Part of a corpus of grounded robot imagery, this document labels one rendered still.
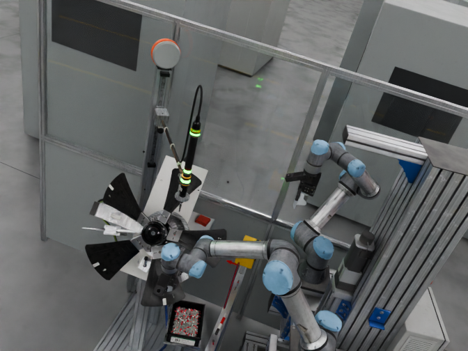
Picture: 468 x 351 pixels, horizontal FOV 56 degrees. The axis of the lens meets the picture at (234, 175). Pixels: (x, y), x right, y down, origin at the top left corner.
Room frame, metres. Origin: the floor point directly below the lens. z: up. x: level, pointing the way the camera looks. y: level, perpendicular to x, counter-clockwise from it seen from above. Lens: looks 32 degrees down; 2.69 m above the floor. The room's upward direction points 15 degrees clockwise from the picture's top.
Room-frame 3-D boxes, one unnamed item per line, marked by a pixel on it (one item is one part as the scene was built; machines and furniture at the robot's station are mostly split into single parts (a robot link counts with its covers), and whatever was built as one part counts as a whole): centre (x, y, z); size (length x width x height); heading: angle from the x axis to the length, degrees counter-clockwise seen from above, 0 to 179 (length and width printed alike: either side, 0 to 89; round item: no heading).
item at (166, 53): (2.30, 0.53, 1.88); 0.17 x 0.15 x 0.16; 81
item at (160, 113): (2.22, 0.49, 1.54); 0.10 x 0.07 x 0.08; 26
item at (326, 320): (1.34, -0.56, 1.20); 0.13 x 0.12 x 0.14; 168
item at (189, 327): (1.46, 0.04, 0.84); 0.19 x 0.14 x 0.04; 6
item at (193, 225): (2.22, 0.24, 0.84); 0.36 x 0.24 x 0.03; 81
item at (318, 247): (1.85, -0.55, 1.20); 0.13 x 0.12 x 0.14; 43
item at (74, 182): (2.37, 0.10, 0.50); 2.59 x 0.03 x 0.91; 81
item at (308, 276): (1.84, -0.56, 1.09); 0.15 x 0.15 x 0.10
